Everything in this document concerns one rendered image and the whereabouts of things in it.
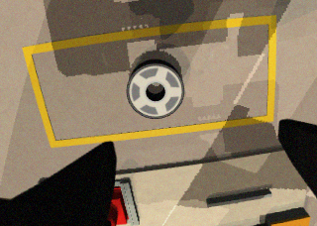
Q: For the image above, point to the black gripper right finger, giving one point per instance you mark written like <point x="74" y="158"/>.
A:
<point x="299" y="141"/>

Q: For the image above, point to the yellow rectangular outline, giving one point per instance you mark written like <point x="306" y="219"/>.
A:
<point x="187" y="27"/>

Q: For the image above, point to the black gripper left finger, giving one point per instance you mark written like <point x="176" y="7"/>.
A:
<point x="78" y="195"/>

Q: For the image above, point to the black toy wheel with grey hub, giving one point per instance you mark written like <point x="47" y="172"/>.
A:
<point x="160" y="105"/>

